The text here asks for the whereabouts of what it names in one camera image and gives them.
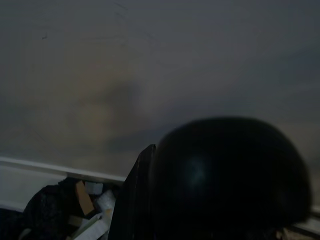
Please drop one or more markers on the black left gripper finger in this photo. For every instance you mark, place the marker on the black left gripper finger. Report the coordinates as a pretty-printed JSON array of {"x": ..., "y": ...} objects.
[{"x": 135, "y": 200}]

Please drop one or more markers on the white foam block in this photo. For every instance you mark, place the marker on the white foam block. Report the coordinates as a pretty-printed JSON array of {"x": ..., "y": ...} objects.
[{"x": 94, "y": 188}]

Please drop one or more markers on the white paper strip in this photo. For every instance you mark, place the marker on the white paper strip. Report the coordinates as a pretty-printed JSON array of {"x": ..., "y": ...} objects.
[{"x": 95, "y": 228}]

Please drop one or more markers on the flat cardboard piece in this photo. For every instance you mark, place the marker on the flat cardboard piece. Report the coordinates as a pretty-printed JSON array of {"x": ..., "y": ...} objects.
[{"x": 83, "y": 200}]

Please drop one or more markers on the black rubbish bag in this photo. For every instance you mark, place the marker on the black rubbish bag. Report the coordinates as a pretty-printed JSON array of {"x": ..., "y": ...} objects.
[{"x": 47, "y": 207}]

